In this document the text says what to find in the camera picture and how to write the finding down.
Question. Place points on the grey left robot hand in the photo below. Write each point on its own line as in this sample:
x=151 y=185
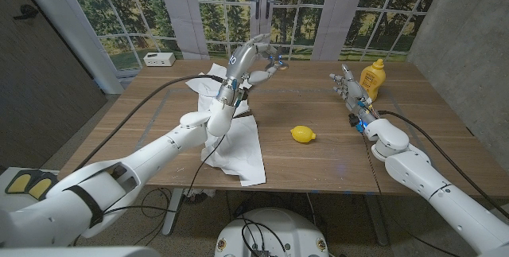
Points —
x=240 y=62

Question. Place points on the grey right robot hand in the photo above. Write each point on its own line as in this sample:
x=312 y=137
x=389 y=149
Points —
x=356 y=96

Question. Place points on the grey and orange scissors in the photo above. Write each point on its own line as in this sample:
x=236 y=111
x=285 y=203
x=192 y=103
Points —
x=280 y=65

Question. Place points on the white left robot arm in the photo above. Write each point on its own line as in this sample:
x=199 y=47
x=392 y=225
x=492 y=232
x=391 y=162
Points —
x=159 y=151

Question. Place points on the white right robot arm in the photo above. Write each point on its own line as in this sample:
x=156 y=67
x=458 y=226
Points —
x=437 y=193

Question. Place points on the yellow mustard bottle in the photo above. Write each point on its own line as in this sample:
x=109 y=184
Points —
x=374 y=79

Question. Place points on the yellow lemon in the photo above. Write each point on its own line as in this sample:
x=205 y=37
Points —
x=302 y=134

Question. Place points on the crumpled white paper sheet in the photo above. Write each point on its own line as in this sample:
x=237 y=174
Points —
x=204 y=86

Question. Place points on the printed forest window backdrop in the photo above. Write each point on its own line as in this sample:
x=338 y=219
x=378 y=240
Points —
x=298 y=10

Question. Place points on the white power socket box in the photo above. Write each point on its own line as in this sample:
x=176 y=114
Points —
x=159 y=59

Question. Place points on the creased white paper sheet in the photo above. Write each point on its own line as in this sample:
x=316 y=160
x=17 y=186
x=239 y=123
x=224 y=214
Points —
x=242 y=153

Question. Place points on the grey table leg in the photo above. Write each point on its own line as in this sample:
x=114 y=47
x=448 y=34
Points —
x=375 y=221

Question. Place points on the white robot torso base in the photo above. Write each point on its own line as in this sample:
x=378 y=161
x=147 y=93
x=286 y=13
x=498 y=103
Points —
x=286 y=229

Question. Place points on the white table leg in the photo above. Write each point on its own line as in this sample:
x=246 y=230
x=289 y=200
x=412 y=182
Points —
x=173 y=213

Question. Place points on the grey torso connector box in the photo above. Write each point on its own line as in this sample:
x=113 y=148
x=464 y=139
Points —
x=260 y=254

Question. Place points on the yellow black foot pedal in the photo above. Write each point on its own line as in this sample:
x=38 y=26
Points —
x=40 y=187
x=18 y=183

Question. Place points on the white backdrop frame post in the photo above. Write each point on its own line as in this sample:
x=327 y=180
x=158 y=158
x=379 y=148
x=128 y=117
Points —
x=75 y=26

